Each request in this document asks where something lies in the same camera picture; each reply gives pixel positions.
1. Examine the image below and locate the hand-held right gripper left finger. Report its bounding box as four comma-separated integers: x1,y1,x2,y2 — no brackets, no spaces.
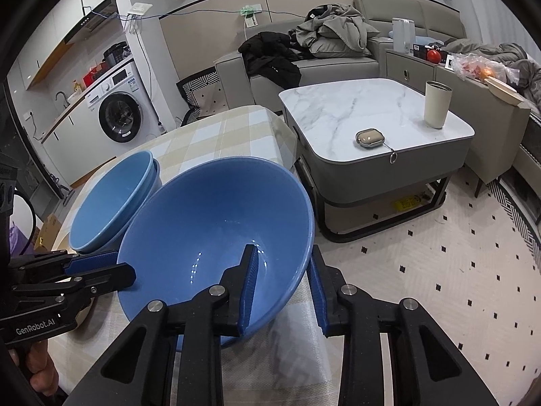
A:
63,243,259,406

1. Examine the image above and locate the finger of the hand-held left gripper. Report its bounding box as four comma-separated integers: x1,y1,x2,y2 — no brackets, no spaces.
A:
8,251,119,282
10,262,137,301

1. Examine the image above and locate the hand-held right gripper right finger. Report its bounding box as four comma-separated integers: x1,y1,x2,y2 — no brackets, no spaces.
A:
307,246,499,406

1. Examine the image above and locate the blue bowl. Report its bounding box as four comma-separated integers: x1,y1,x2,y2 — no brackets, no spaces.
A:
117,156,315,349
69,158,162,255
69,151,155,251

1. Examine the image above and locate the person's left hand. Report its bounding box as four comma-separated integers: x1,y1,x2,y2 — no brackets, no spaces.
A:
8,338,60,394

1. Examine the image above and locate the cardboard box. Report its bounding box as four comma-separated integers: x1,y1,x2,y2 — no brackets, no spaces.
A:
31,213,62,250

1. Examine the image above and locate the cream dotted rug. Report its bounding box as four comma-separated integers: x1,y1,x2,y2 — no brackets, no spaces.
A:
325,165,541,406

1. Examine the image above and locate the white counter cabinet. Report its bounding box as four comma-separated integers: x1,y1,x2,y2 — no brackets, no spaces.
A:
40,101,104,187

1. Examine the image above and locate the white washing machine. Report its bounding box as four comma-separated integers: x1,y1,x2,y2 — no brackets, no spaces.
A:
85,60,160,144

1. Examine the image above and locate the beige checked tablecloth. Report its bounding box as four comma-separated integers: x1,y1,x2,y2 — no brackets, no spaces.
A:
51,105,334,406

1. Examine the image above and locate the red box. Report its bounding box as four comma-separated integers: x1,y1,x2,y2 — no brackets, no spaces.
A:
82,63,108,89

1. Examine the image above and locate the black white patterned cushion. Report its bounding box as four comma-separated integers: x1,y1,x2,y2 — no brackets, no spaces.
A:
175,70,229,125

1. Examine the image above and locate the marble coffee table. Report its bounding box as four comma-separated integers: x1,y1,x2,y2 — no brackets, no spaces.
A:
278,77,475,244

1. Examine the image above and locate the black pressure cooker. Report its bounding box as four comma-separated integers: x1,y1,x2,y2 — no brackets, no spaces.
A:
103,41,130,68

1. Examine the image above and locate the cream tumbler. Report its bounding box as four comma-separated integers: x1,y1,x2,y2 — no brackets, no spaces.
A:
424,80,454,130

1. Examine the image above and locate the black jacket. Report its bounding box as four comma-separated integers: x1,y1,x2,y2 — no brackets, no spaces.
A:
238,31,315,87

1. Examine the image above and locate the grey sofa side console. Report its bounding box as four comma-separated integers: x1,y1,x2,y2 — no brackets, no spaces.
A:
384,46,532,197

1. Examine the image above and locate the grey sofa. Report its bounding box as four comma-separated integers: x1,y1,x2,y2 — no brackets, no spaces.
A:
213,0,468,106

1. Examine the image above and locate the range hood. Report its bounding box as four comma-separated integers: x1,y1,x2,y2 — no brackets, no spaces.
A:
65,0,121,45

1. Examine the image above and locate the grey jacket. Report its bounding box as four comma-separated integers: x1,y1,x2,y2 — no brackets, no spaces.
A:
289,3,381,59

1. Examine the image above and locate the white power strip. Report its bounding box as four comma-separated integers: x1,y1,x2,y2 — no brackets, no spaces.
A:
239,4,263,28

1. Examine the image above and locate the white kettle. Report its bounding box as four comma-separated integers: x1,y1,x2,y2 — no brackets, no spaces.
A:
392,18,417,55

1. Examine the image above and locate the clear plastic bag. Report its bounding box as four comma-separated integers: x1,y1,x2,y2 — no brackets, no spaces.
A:
454,53,518,83

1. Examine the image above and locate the grey blanket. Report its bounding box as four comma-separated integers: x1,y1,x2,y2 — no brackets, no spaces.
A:
442,38,541,106

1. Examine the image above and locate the earbud case with ring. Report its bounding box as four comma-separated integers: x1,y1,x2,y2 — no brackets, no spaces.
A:
355,129,399,164

